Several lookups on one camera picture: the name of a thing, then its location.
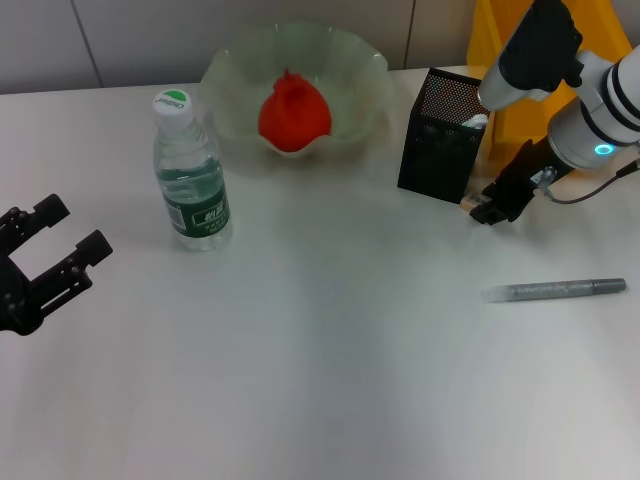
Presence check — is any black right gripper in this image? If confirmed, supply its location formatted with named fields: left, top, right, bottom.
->
left=468, top=139, right=574, bottom=227

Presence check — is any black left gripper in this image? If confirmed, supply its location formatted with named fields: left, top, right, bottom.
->
left=0, top=193, right=114, bottom=337

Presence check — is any black mesh pen holder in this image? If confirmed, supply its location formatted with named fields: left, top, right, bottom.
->
left=397, top=68, right=494, bottom=205

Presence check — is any silver marker pen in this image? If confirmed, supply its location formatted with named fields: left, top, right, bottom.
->
left=480, top=277, right=627, bottom=304

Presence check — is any clear plastic water bottle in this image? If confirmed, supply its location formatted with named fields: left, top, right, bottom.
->
left=152, top=88, right=234, bottom=254

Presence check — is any orange fruit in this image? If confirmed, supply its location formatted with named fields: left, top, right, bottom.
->
left=257, top=68, right=333, bottom=154

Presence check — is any green glass fruit bowl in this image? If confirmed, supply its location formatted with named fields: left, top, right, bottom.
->
left=200, top=22, right=396, bottom=161

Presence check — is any yellow plastic storage bin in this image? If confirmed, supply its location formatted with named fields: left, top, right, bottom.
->
left=467, top=0, right=634, bottom=162

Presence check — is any right gripper dark cable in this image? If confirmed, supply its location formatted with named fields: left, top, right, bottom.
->
left=539, top=158, right=640, bottom=204

